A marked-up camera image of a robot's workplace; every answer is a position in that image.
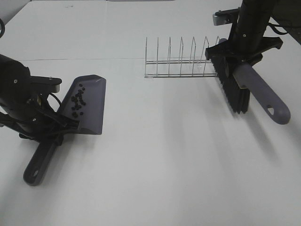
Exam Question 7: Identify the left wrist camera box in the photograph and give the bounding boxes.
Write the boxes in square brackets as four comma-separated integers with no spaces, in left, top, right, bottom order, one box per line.
[31,76,62,93]

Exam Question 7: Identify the grey plastic dustpan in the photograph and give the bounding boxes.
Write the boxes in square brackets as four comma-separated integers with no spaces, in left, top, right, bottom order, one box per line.
[23,74,106,186]

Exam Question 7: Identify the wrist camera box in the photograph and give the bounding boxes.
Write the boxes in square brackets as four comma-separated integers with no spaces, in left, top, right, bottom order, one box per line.
[31,76,62,93]
[213,8,240,26]

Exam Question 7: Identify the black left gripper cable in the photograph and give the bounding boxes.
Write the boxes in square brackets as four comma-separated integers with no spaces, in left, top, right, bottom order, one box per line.
[35,91,71,139]

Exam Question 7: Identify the metal wire dish rack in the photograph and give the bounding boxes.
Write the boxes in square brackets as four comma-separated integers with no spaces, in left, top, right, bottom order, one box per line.
[144,37,217,79]

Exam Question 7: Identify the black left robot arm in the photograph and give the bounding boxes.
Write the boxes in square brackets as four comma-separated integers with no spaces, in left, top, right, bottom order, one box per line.
[0,55,79,142]

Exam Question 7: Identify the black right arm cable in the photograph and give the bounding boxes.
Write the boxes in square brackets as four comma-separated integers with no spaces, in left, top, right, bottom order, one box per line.
[265,16,301,36]

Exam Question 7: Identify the grey brush black bristles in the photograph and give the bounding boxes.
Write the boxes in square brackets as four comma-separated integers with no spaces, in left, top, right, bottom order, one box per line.
[212,54,291,125]

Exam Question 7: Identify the pile of coffee beans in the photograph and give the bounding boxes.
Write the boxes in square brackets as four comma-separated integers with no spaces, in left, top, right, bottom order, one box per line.
[71,83,86,118]

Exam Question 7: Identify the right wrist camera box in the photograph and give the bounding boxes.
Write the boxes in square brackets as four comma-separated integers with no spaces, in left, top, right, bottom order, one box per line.
[213,8,240,26]

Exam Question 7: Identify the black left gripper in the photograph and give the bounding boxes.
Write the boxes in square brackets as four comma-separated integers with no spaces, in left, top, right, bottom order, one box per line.
[0,91,80,146]

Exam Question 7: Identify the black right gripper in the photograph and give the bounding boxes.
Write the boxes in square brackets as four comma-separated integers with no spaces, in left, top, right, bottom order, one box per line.
[205,33,283,81]

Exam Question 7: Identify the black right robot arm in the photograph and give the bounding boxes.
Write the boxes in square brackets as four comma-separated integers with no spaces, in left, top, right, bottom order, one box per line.
[205,0,283,82]

